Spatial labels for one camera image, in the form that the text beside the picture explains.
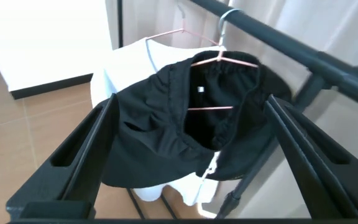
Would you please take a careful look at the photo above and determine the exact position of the pink clothes hanger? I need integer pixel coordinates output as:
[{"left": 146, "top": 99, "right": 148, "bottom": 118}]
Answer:
[
  {"left": 186, "top": 8, "right": 260, "bottom": 112},
  {"left": 145, "top": 2, "right": 220, "bottom": 46}
]

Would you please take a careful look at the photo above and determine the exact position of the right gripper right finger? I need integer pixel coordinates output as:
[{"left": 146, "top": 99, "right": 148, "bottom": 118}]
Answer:
[{"left": 263, "top": 95, "right": 358, "bottom": 219}]

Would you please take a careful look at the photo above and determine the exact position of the black clothes rack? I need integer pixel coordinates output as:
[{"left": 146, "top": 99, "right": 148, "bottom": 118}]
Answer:
[{"left": 116, "top": 0, "right": 358, "bottom": 220}]

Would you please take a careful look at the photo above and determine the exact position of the white printed sleeveless top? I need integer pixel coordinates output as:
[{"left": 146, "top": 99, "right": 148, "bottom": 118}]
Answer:
[{"left": 90, "top": 37, "right": 228, "bottom": 207}]

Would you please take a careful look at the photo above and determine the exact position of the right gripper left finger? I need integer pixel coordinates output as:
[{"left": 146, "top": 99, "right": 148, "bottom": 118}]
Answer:
[{"left": 6, "top": 93, "right": 121, "bottom": 220}]

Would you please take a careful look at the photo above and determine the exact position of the black garment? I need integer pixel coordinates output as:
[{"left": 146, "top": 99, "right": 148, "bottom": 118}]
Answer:
[{"left": 100, "top": 50, "right": 293, "bottom": 189}]

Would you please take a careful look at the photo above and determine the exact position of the beige curtain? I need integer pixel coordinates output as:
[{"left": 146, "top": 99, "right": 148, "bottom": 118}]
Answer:
[{"left": 106, "top": 0, "right": 358, "bottom": 218}]

